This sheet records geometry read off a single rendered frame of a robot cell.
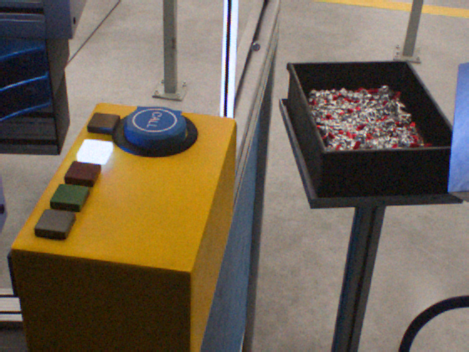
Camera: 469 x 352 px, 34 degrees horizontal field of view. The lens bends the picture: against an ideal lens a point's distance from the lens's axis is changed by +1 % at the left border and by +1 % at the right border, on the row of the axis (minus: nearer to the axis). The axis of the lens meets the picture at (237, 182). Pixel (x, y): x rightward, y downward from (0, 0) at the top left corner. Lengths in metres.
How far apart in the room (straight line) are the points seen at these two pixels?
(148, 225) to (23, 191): 1.87
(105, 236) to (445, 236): 1.83
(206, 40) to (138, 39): 0.27
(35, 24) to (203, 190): 0.60
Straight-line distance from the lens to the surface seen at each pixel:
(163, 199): 0.44
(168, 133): 0.48
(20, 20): 1.02
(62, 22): 1.01
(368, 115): 0.98
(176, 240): 0.42
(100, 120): 0.51
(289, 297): 1.93
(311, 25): 3.30
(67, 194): 0.44
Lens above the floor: 1.34
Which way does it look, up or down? 36 degrees down
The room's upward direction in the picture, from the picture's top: 3 degrees clockwise
